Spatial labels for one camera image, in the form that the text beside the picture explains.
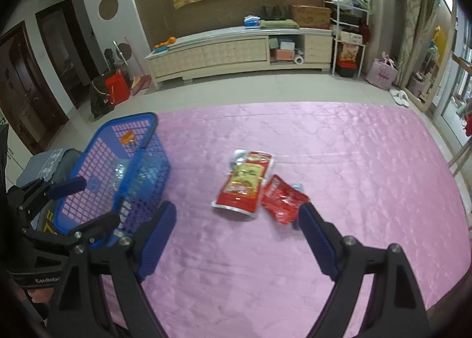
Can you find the dark wooden door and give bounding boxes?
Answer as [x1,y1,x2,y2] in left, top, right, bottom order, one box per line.
[0,21,69,154]
[36,0,98,110]

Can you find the pink quilted cover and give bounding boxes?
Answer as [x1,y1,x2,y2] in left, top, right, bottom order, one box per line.
[44,102,469,338]

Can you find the standing mirror wooden frame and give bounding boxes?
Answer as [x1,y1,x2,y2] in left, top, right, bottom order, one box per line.
[402,0,458,112]

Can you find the person's left hand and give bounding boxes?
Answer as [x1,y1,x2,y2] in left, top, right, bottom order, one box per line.
[23,284,56,318]

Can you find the red black box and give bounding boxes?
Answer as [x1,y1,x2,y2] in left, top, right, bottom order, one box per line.
[337,59,360,76]

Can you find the cream tv cabinet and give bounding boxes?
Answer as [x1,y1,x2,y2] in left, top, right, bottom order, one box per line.
[145,26,334,89]

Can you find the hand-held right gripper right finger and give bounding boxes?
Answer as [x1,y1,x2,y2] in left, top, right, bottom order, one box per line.
[297,202,432,338]

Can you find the green folded mat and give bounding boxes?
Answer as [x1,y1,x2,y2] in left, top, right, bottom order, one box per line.
[260,19,299,30]

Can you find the clear wafer packet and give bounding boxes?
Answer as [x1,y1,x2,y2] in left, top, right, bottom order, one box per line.
[111,161,130,191]

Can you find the brown round wall plate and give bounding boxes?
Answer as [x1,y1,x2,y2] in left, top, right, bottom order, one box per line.
[99,0,119,20]

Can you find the black bag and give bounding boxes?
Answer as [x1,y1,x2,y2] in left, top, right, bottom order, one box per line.
[89,72,115,119]

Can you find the large red yellow snack pouch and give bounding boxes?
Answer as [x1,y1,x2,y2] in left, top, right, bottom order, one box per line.
[211,150,276,218]

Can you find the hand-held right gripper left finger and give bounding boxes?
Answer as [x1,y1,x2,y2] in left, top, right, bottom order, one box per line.
[48,201,177,338]

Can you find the red paper bag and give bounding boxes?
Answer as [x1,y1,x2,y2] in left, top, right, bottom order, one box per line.
[105,69,131,105]

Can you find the red foil snack packet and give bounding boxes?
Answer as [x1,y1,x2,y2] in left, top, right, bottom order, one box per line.
[261,174,310,225]

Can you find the blue plastic mesh basket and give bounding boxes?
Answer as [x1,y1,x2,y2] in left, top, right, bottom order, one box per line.
[52,112,172,250]

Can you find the white metal rack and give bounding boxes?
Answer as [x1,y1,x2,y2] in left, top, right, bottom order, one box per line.
[322,0,371,76]

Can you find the pink shopping bag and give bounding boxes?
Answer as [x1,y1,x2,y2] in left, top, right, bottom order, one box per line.
[366,52,399,89]

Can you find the cardboard box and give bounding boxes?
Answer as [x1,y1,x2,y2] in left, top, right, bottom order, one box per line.
[291,5,332,30]

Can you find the patterned curtain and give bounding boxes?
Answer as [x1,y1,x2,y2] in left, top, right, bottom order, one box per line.
[393,0,425,66]

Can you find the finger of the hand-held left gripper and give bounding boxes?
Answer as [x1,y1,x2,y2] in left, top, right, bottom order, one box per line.
[14,177,87,214]
[22,211,120,254]

